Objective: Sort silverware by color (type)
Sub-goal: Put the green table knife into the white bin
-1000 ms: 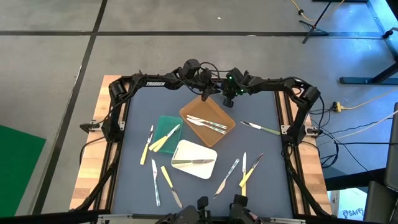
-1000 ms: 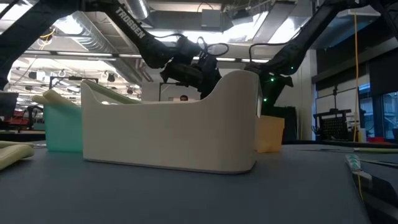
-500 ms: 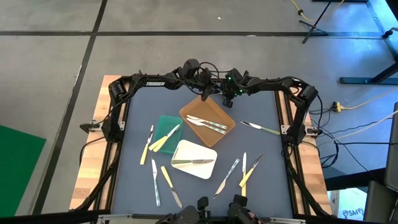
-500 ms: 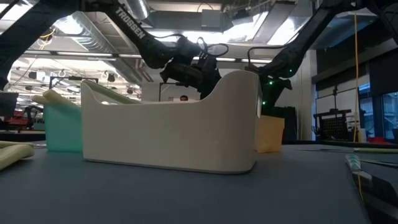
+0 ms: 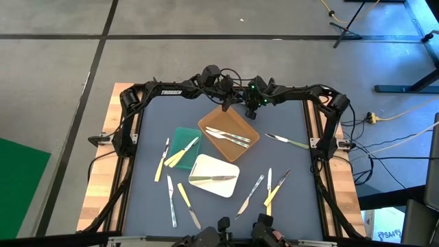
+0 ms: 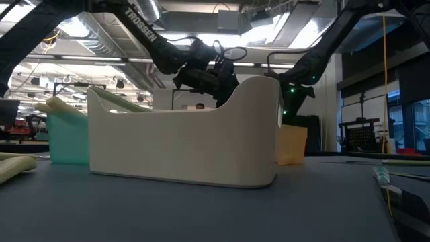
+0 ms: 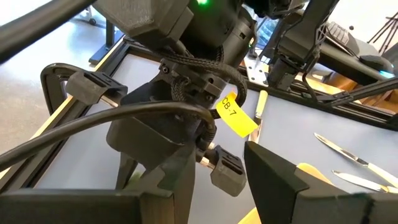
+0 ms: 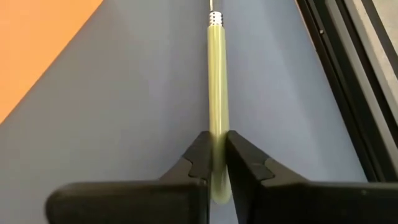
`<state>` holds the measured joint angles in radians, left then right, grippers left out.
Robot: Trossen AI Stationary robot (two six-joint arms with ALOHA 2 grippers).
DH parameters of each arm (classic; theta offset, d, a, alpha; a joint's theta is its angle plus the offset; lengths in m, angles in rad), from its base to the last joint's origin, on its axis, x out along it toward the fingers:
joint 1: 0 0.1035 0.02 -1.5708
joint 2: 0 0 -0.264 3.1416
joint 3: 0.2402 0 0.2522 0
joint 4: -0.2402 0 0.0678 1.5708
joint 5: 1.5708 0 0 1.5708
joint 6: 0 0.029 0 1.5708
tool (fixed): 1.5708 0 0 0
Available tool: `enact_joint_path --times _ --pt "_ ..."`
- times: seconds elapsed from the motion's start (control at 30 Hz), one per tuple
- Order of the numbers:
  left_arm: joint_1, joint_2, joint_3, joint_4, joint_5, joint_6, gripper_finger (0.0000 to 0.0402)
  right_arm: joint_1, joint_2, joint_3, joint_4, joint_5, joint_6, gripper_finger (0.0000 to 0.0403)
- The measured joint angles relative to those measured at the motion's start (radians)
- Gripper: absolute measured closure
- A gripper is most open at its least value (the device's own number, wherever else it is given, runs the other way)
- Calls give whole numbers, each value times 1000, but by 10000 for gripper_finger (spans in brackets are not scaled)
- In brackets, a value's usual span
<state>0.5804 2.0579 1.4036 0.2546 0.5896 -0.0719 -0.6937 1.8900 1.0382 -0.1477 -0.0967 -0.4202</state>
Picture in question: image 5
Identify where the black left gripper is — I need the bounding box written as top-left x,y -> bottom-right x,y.
200,64 -> 245,113

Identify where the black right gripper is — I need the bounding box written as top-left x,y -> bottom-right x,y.
245,75 -> 275,121

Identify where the teal plastic bin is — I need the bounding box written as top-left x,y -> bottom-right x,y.
170,126 -> 203,171

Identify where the white plastic bin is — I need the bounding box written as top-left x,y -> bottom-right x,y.
188,153 -> 241,199

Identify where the yellow-handled table knife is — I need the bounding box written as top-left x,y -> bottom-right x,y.
176,182 -> 203,231
263,167 -> 292,208
154,137 -> 171,183
167,147 -> 193,169
163,136 -> 200,167
266,167 -> 273,217

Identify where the orange plastic bin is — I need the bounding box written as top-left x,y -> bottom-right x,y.
197,104 -> 261,163

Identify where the blue-grey table mat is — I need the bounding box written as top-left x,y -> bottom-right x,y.
122,88 -> 325,241

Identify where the black tripod stand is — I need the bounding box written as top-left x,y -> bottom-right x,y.
329,0 -> 366,49

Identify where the black floor beam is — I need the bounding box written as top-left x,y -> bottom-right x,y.
356,185 -> 426,211

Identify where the white cardboard box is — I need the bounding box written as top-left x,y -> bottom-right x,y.
363,205 -> 407,245

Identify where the green floor mat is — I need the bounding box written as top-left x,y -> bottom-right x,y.
0,137 -> 52,240

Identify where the yellow extension cable with plug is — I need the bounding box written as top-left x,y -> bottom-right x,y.
366,97 -> 439,125

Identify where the yellow floor cable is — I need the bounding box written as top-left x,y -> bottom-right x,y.
318,0 -> 382,24

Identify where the black desk leg frame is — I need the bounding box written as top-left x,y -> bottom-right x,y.
373,0 -> 439,94

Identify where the black aluminium table frame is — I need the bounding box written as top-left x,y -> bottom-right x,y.
77,82 -> 367,247

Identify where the black floor cable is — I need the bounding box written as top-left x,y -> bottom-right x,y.
368,156 -> 439,161

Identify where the white floor cable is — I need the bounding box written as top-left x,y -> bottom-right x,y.
356,121 -> 439,157

